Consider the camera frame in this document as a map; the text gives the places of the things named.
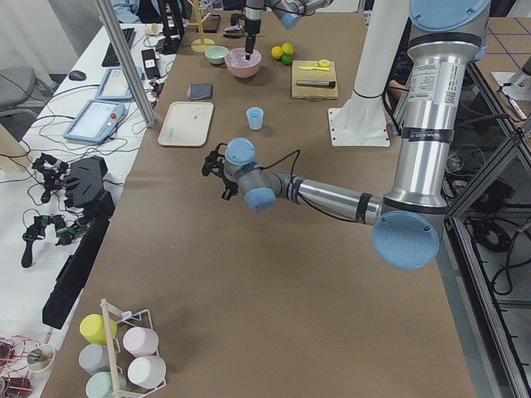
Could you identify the pink cup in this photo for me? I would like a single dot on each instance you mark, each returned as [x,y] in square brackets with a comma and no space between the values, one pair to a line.
[141,342]

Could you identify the cream rabbit tray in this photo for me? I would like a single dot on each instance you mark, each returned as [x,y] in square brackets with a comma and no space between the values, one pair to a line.
[186,124]

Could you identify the light blue plastic cup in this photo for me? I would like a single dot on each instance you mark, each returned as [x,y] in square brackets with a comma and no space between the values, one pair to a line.
[255,118]

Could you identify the yellow cup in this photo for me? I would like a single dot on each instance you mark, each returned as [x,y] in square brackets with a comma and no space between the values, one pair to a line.
[92,329]

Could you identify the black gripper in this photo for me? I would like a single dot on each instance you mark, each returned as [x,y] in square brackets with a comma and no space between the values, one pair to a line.
[251,26]
[226,185]

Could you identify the aluminium frame post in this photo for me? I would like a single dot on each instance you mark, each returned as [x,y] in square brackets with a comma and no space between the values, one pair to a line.
[117,39]

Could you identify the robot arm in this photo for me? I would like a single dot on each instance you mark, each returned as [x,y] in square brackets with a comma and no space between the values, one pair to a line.
[287,12]
[407,221]

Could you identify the teach pendant tablet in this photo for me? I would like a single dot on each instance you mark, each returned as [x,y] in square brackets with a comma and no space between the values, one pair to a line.
[114,86]
[96,121]

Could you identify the steel cylinder tool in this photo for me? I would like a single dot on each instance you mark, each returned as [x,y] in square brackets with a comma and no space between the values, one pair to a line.
[316,83]

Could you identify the mint green cup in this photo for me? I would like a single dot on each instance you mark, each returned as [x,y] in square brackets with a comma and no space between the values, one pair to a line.
[100,385]

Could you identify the wooden cup tree stand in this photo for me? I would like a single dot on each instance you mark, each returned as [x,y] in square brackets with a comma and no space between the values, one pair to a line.
[200,16]

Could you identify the green lime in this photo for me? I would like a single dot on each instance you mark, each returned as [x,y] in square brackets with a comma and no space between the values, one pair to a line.
[287,59]

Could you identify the near teach pendant tablet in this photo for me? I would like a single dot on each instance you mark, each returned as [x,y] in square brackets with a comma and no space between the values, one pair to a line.
[96,121]

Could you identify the metal ice scoop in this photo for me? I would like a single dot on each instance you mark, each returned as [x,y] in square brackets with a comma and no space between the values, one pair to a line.
[233,32]

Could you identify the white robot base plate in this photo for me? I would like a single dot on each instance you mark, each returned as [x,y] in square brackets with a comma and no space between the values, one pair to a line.
[355,127]

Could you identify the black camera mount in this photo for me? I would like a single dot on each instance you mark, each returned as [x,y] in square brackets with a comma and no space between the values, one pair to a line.
[84,190]

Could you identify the mint green bowl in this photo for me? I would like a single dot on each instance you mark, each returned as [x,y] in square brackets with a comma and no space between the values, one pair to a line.
[216,55]

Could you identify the white wire cup rack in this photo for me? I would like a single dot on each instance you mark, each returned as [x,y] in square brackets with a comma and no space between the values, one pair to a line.
[117,322]

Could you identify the pile of clear ice cubes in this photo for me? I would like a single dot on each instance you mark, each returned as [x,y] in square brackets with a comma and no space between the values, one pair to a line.
[236,58]

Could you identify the pink bowl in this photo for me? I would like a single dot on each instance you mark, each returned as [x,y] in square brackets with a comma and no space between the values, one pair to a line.
[243,73]

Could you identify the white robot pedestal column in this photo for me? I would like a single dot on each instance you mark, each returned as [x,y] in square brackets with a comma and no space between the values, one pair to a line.
[387,22]

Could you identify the black computer mouse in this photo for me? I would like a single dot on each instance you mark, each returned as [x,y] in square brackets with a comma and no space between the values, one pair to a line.
[77,75]

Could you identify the white cup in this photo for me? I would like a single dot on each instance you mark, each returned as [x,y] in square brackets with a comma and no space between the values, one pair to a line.
[147,372]

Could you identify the far teach pendant tablet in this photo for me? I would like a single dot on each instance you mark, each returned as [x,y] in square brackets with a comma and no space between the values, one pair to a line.
[114,86]

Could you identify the grey folded cloth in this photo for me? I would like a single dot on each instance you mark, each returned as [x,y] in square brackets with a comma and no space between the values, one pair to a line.
[200,91]

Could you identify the paper cup with strainer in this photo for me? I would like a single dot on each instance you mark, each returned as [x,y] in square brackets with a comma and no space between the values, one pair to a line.
[40,359]

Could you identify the grey cup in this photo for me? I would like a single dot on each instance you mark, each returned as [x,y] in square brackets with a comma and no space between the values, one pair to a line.
[94,358]

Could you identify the wooden cutting board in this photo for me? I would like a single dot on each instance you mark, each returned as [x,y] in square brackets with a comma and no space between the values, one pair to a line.
[313,93]

